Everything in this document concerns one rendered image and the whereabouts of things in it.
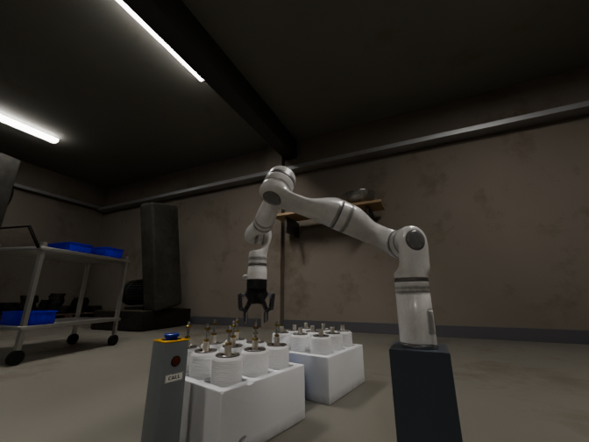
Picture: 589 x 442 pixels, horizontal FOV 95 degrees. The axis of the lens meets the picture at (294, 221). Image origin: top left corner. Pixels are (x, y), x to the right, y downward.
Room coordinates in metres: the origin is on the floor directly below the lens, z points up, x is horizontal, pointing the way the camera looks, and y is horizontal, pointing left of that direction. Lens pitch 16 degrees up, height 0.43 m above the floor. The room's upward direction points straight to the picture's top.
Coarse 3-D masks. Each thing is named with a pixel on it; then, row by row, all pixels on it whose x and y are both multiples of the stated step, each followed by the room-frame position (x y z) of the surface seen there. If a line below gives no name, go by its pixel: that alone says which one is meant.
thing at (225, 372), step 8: (216, 360) 0.90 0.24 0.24; (224, 360) 0.90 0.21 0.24; (232, 360) 0.90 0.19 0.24; (240, 360) 0.93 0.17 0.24; (216, 368) 0.90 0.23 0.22; (224, 368) 0.90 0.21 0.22; (232, 368) 0.91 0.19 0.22; (240, 368) 0.93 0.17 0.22; (216, 376) 0.90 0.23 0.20; (224, 376) 0.90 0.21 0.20; (232, 376) 0.91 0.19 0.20; (240, 376) 0.94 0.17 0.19; (216, 384) 0.90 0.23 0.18; (224, 384) 0.90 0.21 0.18; (232, 384) 0.91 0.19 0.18
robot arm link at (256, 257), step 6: (264, 234) 1.01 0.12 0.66; (270, 234) 1.02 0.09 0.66; (264, 240) 1.02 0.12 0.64; (270, 240) 1.03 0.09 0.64; (264, 246) 1.02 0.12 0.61; (252, 252) 1.01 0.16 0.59; (258, 252) 1.01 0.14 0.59; (264, 252) 1.01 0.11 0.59; (252, 258) 1.01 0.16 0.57; (258, 258) 1.00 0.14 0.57; (264, 258) 1.02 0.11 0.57; (252, 264) 1.01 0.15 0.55; (258, 264) 1.00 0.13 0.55; (264, 264) 1.02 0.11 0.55
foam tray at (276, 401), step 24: (192, 384) 0.92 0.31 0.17; (240, 384) 0.90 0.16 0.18; (264, 384) 0.97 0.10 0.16; (288, 384) 1.07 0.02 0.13; (192, 408) 0.92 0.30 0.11; (216, 408) 0.85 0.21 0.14; (240, 408) 0.89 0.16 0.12; (264, 408) 0.97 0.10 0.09; (288, 408) 1.07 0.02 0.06; (192, 432) 0.91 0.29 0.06; (216, 432) 0.84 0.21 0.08; (240, 432) 0.90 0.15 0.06; (264, 432) 0.97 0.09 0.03
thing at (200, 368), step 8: (216, 352) 1.01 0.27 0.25; (192, 360) 0.98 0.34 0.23; (200, 360) 0.97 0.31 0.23; (208, 360) 0.97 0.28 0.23; (192, 368) 0.98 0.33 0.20; (200, 368) 0.97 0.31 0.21; (208, 368) 0.98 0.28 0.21; (192, 376) 0.98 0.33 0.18; (200, 376) 0.97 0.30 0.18; (208, 376) 0.98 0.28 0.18
